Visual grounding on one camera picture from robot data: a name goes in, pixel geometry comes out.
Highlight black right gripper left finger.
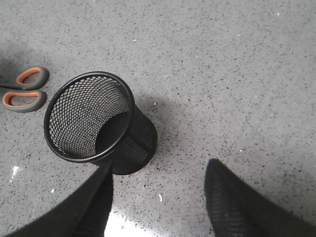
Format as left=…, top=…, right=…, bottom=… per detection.
left=8, top=164, right=114, bottom=237

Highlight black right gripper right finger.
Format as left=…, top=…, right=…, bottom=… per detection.
left=204, top=158, right=316, bottom=237

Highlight grey orange handled scissors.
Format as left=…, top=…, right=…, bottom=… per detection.
left=0, top=66, right=49, bottom=113

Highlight black mesh pen cup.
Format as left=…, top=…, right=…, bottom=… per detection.
left=44, top=72, right=158, bottom=175

